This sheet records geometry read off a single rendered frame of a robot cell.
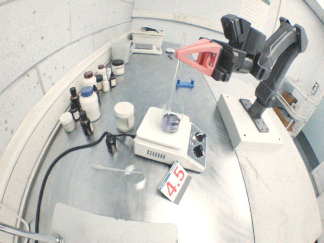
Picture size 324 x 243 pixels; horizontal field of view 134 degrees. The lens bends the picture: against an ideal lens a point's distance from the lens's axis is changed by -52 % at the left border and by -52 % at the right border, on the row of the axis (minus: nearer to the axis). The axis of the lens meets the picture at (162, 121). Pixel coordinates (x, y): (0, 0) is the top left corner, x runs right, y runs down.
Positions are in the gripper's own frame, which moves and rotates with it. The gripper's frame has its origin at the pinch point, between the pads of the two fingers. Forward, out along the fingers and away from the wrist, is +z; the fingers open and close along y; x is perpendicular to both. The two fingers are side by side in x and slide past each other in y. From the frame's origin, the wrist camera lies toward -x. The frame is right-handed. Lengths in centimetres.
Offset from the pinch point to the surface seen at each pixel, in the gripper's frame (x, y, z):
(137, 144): 21.5, 1.2, 7.2
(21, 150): 18.6, -0.7, 39.7
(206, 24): -6, -118, -97
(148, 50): 24, -86, -22
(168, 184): 24.6, 12.4, 3.2
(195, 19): -7, -123, -84
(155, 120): 18.9, -3.3, 1.4
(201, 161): 23.9, 9.8, -7.6
